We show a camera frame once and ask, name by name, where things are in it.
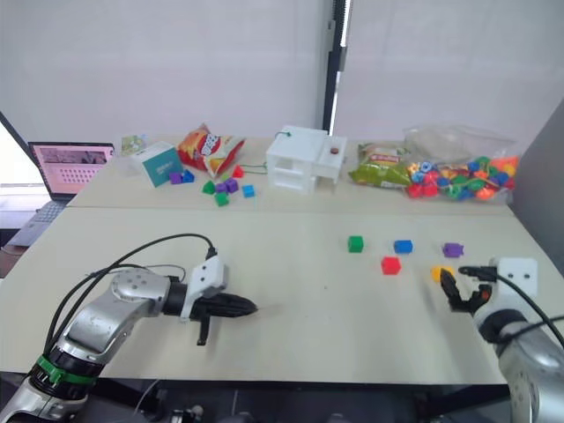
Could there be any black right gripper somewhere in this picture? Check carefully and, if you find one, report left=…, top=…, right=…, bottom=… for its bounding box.
left=440, top=264, right=500, bottom=316

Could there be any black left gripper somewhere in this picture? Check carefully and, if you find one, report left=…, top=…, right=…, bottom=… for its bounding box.
left=191, top=292, right=259, bottom=347

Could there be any clear bag of coloured beads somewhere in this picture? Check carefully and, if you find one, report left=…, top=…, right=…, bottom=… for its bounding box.
left=402, top=124, right=520, bottom=205

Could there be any grey partition panel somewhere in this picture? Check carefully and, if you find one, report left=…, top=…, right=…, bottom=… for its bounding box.
left=512, top=95, right=564, bottom=218

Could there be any green snack bag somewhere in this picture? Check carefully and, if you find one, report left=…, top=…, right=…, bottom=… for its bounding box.
left=348, top=142, right=414, bottom=189

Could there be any white plastic cabinet model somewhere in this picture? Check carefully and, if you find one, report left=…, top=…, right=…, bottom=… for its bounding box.
left=265, top=124, right=348, bottom=196

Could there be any red yellow chips bag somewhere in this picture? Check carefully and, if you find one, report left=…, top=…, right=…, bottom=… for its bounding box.
left=176, top=123, right=247, bottom=179

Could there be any teal and white carton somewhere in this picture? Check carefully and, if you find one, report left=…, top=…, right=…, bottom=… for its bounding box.
left=140, top=141, right=184, bottom=189

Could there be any small green printed card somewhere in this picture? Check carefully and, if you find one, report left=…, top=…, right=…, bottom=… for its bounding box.
left=120, top=133, right=149, bottom=156

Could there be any open laptop pink screen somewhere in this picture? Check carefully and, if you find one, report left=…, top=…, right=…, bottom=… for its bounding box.
left=6, top=141, right=116, bottom=249

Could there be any black vertical pole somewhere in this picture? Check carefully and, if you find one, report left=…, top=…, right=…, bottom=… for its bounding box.
left=326, top=0, right=354, bottom=138

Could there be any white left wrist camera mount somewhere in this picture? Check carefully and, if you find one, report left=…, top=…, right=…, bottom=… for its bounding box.
left=179, top=256, right=231, bottom=322

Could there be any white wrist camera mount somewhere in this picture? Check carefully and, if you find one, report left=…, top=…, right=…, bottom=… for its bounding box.
left=179, top=256, right=231, bottom=322
left=487, top=256, right=540, bottom=306

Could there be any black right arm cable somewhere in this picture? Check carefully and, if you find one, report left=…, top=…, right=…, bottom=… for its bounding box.
left=492, top=269, right=564, bottom=350

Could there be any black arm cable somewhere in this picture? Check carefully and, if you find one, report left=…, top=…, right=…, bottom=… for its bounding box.
left=43, top=233, right=219, bottom=359
left=492, top=269, right=564, bottom=350

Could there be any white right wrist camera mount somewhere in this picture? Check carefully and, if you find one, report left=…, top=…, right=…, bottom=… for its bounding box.
left=487, top=256, right=540, bottom=306

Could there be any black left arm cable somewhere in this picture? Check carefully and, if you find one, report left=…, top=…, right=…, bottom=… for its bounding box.
left=43, top=233, right=219, bottom=359

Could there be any green lace string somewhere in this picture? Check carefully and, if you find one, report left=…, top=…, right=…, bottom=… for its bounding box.
left=237, top=161, right=270, bottom=176

